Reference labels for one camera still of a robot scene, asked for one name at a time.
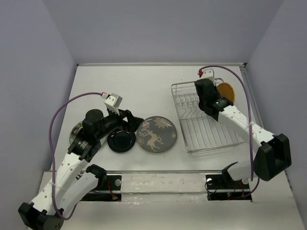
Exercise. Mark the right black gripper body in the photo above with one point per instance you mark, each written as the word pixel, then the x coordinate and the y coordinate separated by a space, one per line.
pixel 201 104

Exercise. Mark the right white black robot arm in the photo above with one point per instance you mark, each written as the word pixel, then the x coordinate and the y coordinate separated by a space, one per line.
pixel 270 153

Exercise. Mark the black round plate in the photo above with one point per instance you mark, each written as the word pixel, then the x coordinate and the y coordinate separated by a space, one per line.
pixel 121 141

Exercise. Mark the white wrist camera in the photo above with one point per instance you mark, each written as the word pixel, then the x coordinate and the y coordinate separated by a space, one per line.
pixel 207 74
pixel 113 102

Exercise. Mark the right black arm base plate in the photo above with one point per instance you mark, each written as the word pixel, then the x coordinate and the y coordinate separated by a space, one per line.
pixel 219 190

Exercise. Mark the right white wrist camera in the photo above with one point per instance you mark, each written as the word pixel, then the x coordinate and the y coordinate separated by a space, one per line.
pixel 207 74

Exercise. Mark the light green floral plate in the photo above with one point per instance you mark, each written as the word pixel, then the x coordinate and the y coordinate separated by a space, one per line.
pixel 76 129

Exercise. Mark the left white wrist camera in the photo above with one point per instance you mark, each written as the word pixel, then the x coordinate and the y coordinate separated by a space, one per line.
pixel 113 102

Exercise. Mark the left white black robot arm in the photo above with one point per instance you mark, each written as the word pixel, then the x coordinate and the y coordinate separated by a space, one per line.
pixel 75 177

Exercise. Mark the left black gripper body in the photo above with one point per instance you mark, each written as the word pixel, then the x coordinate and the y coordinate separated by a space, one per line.
pixel 114 121

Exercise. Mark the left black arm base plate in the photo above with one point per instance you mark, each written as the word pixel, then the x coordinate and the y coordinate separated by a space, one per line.
pixel 108 191

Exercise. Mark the grey reindeer snowflake plate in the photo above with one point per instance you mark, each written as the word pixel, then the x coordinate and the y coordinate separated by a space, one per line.
pixel 156 134

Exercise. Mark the metal wire dish rack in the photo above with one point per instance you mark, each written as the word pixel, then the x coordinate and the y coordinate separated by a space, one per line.
pixel 199 130

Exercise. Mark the round woven wicker plate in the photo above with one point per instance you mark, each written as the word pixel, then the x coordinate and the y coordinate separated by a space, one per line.
pixel 227 91

